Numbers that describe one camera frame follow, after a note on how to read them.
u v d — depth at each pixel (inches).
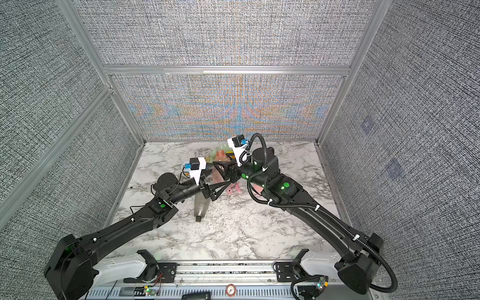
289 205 18.2
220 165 22.3
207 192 25.1
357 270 14.4
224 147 43.2
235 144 21.8
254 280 28.8
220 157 24.8
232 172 22.0
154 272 26.9
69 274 15.3
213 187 23.2
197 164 22.6
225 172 22.4
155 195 23.7
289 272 28.7
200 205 34.2
